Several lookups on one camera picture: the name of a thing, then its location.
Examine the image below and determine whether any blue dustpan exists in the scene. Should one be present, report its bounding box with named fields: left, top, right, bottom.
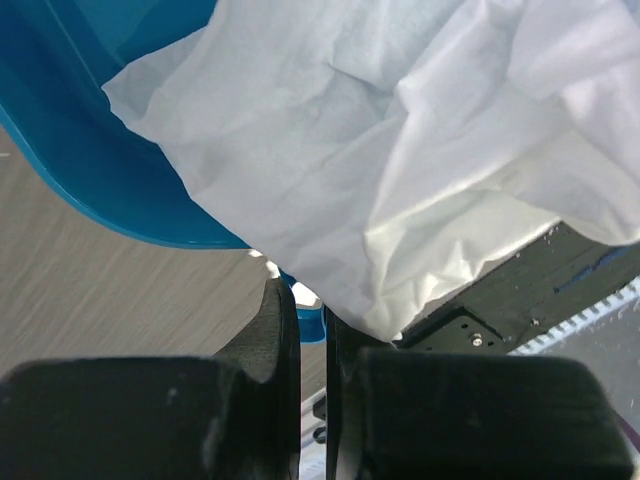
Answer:
left=0, top=0, right=326, bottom=346

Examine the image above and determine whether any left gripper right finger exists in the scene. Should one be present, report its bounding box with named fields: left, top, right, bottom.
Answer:
left=324, top=311, right=635, bottom=479

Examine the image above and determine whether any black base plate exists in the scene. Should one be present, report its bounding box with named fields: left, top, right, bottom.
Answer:
left=399, top=223, right=639, bottom=354

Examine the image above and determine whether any perforated cable duct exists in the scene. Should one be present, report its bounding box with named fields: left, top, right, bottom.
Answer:
left=510, top=277, right=639, bottom=356

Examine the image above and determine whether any crumpled paper far right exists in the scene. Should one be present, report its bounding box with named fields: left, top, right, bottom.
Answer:
left=103, top=1, right=639, bottom=341

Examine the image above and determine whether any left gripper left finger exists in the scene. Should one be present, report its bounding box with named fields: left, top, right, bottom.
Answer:
left=1, top=279, right=301, bottom=479

